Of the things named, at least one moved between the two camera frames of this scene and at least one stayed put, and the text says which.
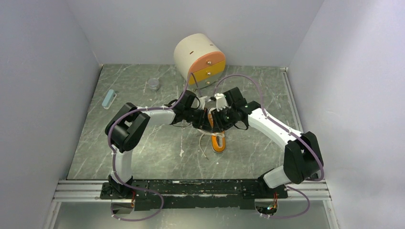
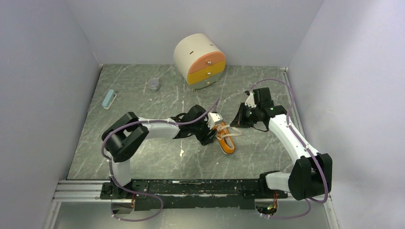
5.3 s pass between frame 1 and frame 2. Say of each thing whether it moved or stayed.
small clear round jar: stayed
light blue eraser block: stayed
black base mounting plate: stayed
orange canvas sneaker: moved
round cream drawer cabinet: stayed
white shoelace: moved
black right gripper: moved
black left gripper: moved
